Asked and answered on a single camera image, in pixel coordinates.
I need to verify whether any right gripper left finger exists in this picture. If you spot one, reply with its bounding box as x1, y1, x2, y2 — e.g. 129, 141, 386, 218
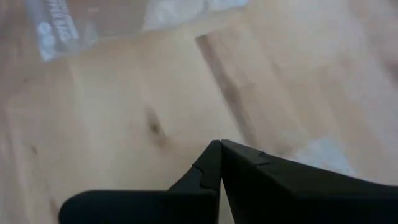
58, 140, 222, 224

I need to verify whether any clear plastic zip bag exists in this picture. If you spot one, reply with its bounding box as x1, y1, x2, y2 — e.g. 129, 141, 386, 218
141, 0, 249, 32
292, 136, 358, 178
26, 0, 100, 63

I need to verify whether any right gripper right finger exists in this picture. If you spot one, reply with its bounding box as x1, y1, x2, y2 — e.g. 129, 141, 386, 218
221, 139, 398, 224

